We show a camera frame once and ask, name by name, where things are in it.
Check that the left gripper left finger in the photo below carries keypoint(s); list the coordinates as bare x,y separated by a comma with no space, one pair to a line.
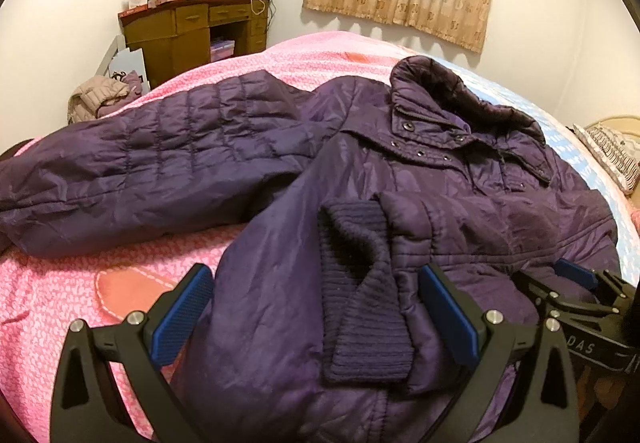
86,402

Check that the beige clothes pile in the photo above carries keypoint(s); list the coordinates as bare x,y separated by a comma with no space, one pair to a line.
101,95

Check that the purple padded jacket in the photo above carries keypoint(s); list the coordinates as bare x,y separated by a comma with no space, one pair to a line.
343,193

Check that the grey patterned pillow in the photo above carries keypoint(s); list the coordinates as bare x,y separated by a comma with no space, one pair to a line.
617,154

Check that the brown wooden desk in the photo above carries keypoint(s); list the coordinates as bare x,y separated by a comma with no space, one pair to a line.
178,36

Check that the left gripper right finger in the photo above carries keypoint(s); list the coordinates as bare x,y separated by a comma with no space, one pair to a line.
542,406

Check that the pink and blue bedspread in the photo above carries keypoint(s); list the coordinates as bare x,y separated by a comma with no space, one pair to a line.
40,298

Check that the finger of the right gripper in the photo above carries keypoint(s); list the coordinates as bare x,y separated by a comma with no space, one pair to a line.
575,272
544,296

